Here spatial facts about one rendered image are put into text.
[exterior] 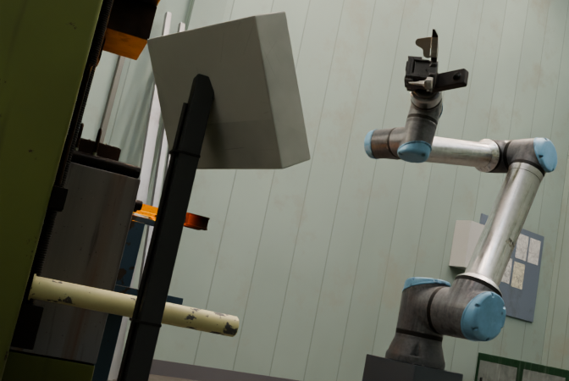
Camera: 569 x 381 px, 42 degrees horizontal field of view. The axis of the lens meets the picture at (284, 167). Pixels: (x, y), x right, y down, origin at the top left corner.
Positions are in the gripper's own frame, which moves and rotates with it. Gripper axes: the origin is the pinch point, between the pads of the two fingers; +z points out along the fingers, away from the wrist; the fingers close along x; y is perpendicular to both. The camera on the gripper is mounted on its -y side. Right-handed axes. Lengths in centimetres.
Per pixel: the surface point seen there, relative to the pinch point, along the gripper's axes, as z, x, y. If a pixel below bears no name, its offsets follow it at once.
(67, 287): 35, -77, 62
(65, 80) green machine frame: 50, -38, 67
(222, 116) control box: 46, -41, 34
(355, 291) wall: -556, 19, 86
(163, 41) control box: 47, -27, 50
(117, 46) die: 9, -10, 82
